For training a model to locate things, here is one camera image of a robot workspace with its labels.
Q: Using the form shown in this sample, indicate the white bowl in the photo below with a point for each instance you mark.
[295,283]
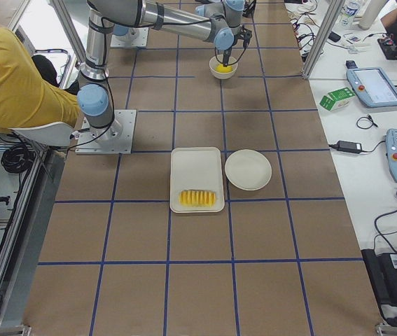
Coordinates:
[214,61]

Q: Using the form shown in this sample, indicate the upper blue teach pendant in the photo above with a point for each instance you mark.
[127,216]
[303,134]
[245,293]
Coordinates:
[372,86]

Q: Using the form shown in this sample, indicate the green white carton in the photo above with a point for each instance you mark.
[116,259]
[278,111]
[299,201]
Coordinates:
[337,99]

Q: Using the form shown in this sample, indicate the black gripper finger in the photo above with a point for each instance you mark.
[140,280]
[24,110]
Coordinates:
[226,60]

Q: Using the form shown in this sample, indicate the sliced yellow fruit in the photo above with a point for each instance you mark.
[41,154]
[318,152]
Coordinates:
[197,198]

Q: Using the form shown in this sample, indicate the black power adapter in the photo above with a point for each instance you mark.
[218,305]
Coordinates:
[349,147]

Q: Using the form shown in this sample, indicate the white chair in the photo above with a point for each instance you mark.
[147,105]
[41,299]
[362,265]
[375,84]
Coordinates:
[55,134]

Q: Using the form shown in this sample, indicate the clear water bottle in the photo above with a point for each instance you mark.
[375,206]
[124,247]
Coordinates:
[348,13]

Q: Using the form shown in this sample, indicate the left aluminium frame post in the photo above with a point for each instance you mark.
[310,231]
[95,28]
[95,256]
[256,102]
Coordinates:
[69,29]

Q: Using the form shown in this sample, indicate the aluminium frame post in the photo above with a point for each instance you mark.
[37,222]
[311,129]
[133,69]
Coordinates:
[331,13]
[69,29]

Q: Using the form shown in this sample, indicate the person in yellow shirt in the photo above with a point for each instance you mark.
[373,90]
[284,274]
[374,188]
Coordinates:
[26,99]

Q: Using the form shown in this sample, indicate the white round plate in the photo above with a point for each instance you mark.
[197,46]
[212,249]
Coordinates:
[248,170]

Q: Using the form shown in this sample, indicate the black smartphone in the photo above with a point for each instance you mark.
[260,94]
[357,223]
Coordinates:
[334,37]

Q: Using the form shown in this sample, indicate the yellow lemon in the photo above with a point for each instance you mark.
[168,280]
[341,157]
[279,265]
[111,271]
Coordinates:
[223,69]

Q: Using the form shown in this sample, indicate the white rectangular tray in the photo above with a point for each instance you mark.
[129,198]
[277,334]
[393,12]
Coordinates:
[197,168]

